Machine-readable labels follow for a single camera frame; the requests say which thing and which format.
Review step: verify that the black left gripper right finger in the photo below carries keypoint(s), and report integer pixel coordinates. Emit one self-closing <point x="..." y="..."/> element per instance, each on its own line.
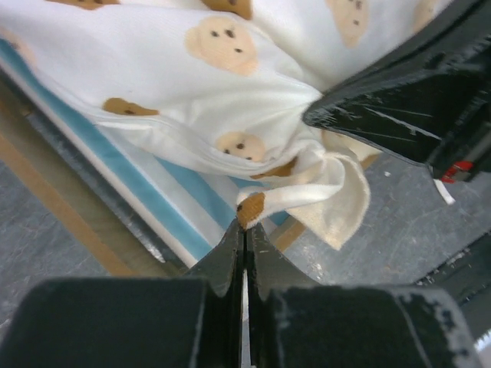
<point x="297" y="322"/>

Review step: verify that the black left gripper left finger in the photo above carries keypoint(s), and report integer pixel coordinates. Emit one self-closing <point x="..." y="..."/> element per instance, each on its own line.
<point x="194" y="320"/>

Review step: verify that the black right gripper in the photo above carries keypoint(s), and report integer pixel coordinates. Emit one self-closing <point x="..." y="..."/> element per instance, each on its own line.
<point x="427" y="103"/>

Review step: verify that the bear print cream quilt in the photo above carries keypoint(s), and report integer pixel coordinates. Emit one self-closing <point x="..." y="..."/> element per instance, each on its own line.
<point x="220" y="87"/>

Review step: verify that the blue white striped mattress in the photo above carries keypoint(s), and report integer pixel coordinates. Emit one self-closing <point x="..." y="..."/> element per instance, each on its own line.
<point x="189" y="210"/>

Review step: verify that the wooden pet bed frame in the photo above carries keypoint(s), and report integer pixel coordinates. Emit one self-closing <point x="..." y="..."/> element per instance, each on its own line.
<point x="54" y="200"/>

